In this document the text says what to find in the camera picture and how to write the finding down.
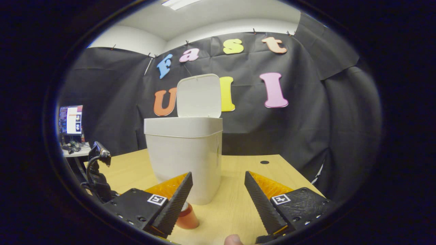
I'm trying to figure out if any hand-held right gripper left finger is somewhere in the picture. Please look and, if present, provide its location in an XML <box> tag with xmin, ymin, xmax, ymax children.
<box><xmin>102</xmin><ymin>172</ymin><xmax>193</xmax><ymax>239</ymax></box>

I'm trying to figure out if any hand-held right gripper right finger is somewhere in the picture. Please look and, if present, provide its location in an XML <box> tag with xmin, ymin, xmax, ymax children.
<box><xmin>244</xmin><ymin>171</ymin><xmax>336</xmax><ymax>239</ymax></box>

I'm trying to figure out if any red pop can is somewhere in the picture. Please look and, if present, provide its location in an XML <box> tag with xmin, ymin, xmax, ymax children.
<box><xmin>175</xmin><ymin>202</ymin><xmax>200</xmax><ymax>229</ymax></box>

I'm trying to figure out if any white desktop garbage bin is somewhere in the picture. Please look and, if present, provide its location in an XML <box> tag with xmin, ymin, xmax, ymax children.
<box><xmin>144</xmin><ymin>74</ymin><xmax>223</xmax><ymax>206</ymax></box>

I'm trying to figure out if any wooden desktop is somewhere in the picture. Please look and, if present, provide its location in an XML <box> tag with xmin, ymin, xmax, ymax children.
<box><xmin>83</xmin><ymin>154</ymin><xmax>326</xmax><ymax>245</ymax></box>

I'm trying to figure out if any white side table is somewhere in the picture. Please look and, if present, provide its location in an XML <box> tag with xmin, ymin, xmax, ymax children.
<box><xmin>61</xmin><ymin>142</ymin><xmax>92</xmax><ymax>158</ymax></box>

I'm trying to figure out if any black flat device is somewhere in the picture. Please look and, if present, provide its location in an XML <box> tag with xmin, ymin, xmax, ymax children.
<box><xmin>62</xmin><ymin>143</ymin><xmax>82</xmax><ymax>154</ymax></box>

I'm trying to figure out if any black backdrop cloth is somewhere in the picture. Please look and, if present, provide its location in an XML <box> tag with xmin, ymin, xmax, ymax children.
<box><xmin>58</xmin><ymin>13</ymin><xmax>383</xmax><ymax>205</ymax></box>

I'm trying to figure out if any computer monitor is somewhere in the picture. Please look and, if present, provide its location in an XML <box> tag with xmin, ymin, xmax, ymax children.
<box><xmin>59</xmin><ymin>105</ymin><xmax>83</xmax><ymax>135</ymax></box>

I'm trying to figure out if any large ceiling light panel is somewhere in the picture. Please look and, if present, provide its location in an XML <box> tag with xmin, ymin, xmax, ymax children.
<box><xmin>162</xmin><ymin>0</ymin><xmax>201</xmax><ymax>11</ymax></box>

